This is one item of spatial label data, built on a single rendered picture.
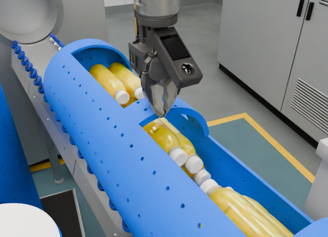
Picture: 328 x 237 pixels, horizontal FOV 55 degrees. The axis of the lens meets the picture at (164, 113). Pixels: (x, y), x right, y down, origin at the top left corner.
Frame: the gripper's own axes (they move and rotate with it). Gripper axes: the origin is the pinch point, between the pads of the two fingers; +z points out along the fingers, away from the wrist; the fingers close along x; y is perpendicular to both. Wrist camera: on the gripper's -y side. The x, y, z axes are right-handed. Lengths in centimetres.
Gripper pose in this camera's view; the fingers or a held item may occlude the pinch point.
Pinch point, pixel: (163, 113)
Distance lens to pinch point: 64.9
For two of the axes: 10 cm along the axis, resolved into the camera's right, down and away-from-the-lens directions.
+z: 0.0, 8.2, 5.7
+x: -8.4, 3.1, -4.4
